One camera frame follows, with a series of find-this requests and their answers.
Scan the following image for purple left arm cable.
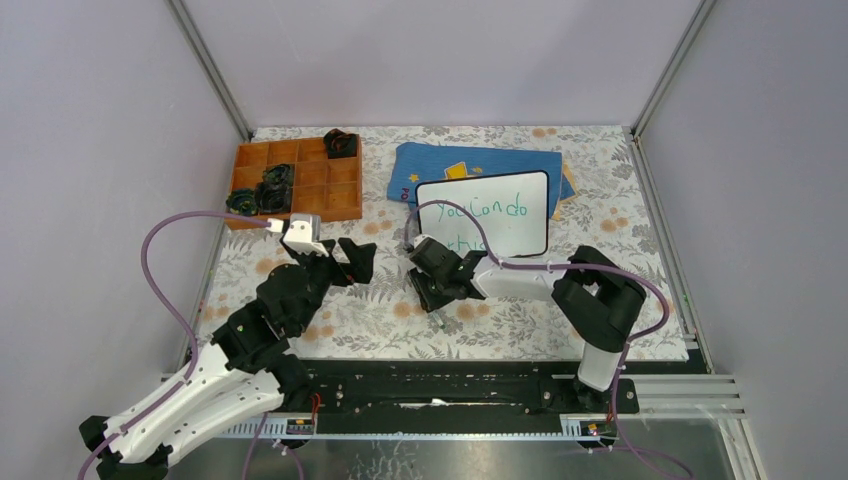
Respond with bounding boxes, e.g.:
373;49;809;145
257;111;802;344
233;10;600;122
77;211;283;480

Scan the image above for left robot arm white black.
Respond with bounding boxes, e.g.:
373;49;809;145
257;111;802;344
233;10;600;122
79;238;377;479

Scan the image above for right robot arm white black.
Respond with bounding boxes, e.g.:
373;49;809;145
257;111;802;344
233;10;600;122
407;235;647;412

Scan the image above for wooden compartment tray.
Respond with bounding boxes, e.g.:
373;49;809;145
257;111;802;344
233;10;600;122
225;137;363;230

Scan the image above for dark rolled sock with green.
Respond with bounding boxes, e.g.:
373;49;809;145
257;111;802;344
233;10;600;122
262;164;294;189

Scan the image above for aluminium frame post left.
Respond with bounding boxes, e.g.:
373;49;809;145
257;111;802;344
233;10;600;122
165;0;253;332

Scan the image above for blue green rolled sock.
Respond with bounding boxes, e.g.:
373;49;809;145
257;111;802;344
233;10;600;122
225;188;259;217

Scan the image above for black rolled sock middle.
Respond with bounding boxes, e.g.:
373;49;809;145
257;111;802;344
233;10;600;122
255;182;292;214

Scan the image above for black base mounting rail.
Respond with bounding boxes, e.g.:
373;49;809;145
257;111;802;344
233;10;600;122
269;357;640;422

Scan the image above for floral patterned tablecloth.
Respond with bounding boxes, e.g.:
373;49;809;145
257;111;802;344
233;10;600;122
192;125;694;362

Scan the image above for slotted grey cable duct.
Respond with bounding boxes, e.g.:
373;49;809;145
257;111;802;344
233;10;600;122
170;414;621;441

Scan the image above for white board with black frame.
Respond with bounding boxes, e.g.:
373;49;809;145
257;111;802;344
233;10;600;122
416;170;550;257

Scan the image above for dark rolled sock with orange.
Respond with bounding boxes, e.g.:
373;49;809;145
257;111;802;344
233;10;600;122
322;129;359;159

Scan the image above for aluminium frame post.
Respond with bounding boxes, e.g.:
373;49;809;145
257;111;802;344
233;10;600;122
165;0;253;332
628;0;718;341

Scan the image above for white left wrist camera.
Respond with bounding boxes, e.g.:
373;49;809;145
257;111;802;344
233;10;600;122
265;213;329;257

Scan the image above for blue cartoon print cloth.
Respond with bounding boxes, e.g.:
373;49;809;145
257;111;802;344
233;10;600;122
387;142;577;214

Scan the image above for aluminium frame post right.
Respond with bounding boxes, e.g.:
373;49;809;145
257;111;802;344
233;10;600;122
628;0;718;341

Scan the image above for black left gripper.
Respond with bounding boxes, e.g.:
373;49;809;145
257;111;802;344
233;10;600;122
292;239;378;336

